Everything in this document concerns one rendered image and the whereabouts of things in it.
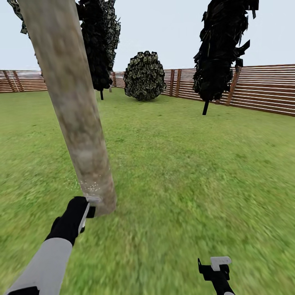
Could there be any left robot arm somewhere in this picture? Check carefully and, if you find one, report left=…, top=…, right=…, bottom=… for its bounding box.
left=4, top=195, right=102, bottom=295

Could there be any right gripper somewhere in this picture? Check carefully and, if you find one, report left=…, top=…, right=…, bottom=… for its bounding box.
left=198, top=263, right=230, bottom=284

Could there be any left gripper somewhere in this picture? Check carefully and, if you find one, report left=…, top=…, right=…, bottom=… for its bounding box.
left=86, top=206, right=95, bottom=218

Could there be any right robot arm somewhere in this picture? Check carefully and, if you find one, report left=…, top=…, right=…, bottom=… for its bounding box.
left=198, top=256, right=235, bottom=295

